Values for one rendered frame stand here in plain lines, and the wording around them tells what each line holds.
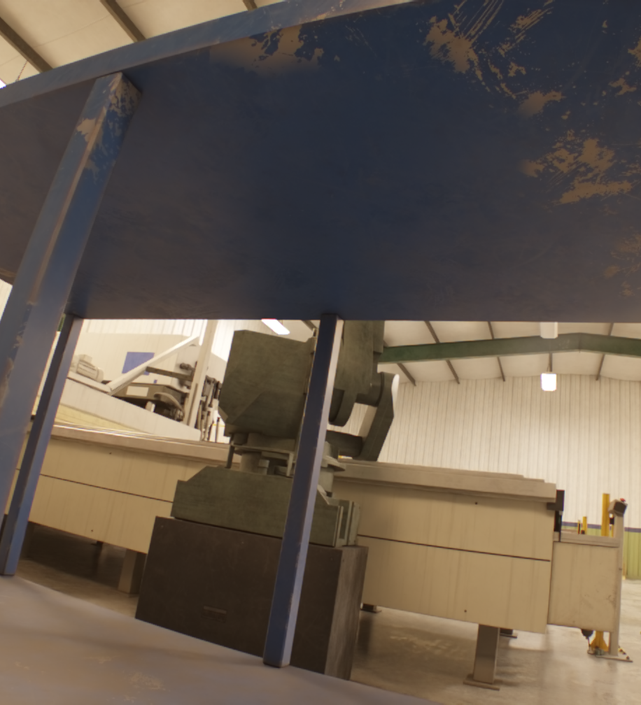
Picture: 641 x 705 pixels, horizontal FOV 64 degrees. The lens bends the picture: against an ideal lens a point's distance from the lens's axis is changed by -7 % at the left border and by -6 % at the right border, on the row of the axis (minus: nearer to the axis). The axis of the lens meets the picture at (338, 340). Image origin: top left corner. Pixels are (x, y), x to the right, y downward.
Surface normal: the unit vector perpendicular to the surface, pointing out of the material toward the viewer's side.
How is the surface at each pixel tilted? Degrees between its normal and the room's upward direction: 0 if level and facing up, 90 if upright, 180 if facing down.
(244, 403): 114
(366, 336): 63
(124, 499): 90
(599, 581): 90
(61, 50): 180
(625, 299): 180
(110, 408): 90
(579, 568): 90
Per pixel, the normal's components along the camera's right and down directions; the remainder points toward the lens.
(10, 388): 0.93, 0.02
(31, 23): -0.15, 0.94
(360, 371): 0.23, -0.36
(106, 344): -0.35, -0.35
